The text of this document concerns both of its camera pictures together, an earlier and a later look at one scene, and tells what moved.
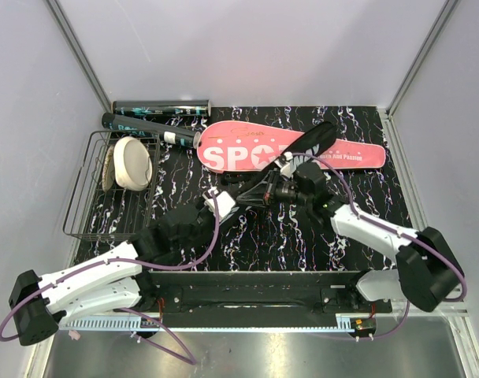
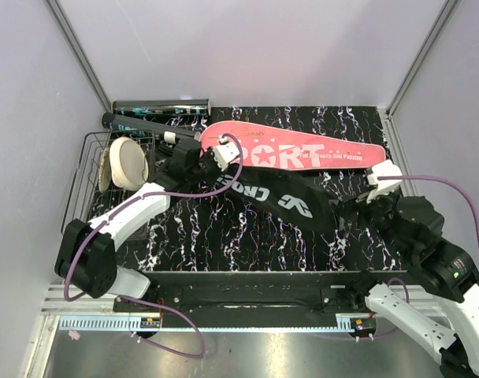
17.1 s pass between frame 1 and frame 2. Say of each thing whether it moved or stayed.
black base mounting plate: stayed
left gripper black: moved
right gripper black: moved
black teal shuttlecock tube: stayed
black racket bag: moved
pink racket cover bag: stayed
